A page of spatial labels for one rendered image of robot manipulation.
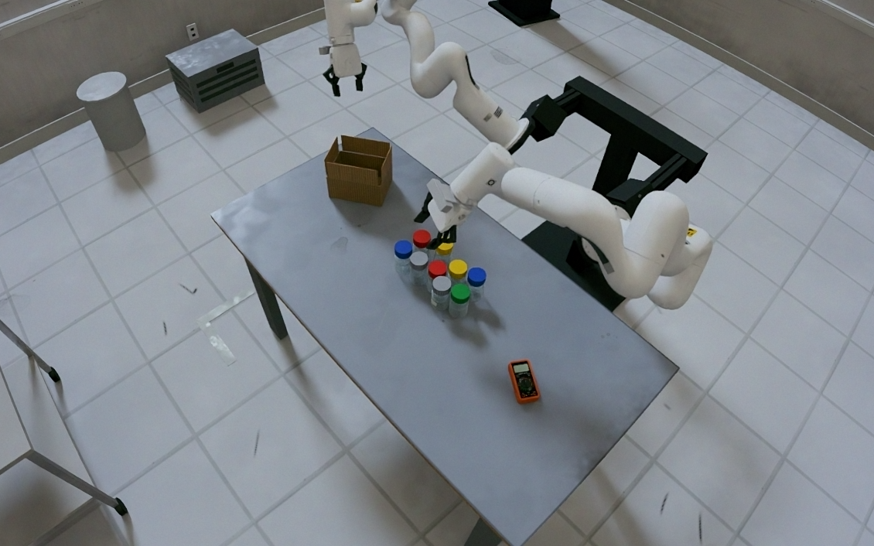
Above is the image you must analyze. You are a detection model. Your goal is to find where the orange digital multimeter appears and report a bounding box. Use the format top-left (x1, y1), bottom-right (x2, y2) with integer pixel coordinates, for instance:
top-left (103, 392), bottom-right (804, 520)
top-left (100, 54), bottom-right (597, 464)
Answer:
top-left (508, 360), bottom-right (540, 404)

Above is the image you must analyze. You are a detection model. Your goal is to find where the glass bottle with red cap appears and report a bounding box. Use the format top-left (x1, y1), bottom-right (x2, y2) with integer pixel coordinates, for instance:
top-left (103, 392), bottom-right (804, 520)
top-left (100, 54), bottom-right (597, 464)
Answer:
top-left (412, 230), bottom-right (431, 259)
top-left (427, 261), bottom-right (447, 293)

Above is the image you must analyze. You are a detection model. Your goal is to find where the clear glass bottle with white cap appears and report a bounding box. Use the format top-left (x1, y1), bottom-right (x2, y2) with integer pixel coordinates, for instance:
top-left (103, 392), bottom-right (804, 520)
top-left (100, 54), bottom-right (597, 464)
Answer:
top-left (431, 276), bottom-right (451, 310)
top-left (409, 251), bottom-right (428, 285)

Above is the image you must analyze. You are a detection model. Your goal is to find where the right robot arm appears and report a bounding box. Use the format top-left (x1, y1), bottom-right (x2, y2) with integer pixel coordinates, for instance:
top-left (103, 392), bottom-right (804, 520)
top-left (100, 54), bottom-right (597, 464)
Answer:
top-left (319, 0), bottom-right (529, 151)

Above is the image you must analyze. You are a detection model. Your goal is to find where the glass bottle with blue cap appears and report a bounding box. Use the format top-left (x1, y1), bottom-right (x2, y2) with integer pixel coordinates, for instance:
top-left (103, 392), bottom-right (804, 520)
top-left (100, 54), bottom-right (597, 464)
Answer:
top-left (394, 241), bottom-right (412, 274)
top-left (466, 268), bottom-right (487, 302)

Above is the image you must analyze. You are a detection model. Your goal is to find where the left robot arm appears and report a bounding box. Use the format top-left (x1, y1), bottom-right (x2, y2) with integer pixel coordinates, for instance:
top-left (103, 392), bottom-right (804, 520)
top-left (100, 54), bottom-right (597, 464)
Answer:
top-left (427, 142), bottom-right (712, 310)

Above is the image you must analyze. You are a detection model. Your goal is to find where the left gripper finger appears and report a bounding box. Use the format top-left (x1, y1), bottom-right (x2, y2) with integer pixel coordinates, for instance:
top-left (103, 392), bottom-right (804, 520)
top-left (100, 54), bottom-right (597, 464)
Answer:
top-left (426, 224), bottom-right (457, 250)
top-left (414, 192), bottom-right (433, 223)

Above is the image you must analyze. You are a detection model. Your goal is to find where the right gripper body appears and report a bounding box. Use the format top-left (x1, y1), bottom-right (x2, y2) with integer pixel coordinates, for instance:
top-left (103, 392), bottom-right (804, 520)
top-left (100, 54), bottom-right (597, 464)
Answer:
top-left (329, 43), bottom-right (362, 77)

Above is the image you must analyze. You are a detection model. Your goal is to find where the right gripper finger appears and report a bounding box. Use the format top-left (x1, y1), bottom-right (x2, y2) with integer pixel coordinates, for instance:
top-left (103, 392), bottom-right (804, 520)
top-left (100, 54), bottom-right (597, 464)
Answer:
top-left (354, 62), bottom-right (368, 91)
top-left (323, 65), bottom-right (341, 97)

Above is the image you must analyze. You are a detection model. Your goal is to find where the clear glass bottle with green cap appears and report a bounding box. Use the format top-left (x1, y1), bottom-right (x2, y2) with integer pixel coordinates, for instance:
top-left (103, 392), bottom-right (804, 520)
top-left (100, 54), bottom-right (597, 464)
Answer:
top-left (449, 284), bottom-right (470, 319)

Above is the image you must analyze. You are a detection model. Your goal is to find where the glass bottle with yellow cap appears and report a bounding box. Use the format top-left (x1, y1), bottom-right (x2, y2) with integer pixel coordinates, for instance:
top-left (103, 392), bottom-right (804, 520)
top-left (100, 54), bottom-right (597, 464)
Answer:
top-left (448, 260), bottom-right (467, 292)
top-left (434, 243), bottom-right (453, 269)

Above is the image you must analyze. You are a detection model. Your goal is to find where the brown cardboard box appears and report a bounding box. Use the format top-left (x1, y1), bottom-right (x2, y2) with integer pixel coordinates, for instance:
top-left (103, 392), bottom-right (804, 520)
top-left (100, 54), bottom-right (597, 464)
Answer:
top-left (324, 135), bottom-right (392, 206)

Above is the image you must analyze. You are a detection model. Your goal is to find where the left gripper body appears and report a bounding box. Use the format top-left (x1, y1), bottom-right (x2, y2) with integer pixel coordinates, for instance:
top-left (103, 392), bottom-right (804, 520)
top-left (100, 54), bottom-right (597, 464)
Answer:
top-left (428, 187), bottom-right (473, 233)

